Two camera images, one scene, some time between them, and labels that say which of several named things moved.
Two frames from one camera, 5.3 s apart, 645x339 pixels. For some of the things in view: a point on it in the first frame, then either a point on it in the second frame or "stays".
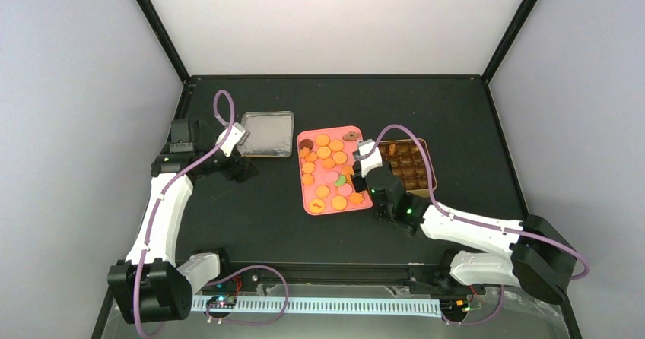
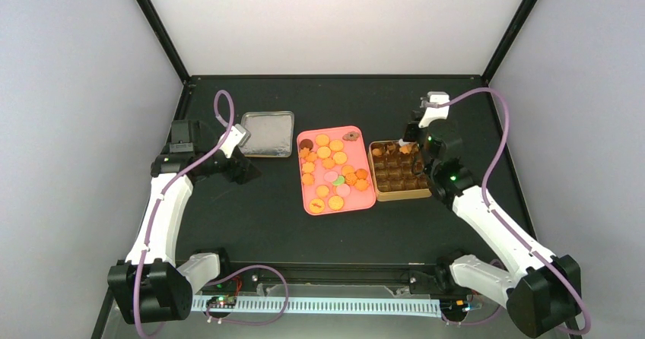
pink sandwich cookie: (332, 176) stays
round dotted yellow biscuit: (340, 157) stays
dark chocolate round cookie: (306, 144) stays
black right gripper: (356, 168) to (407, 137)
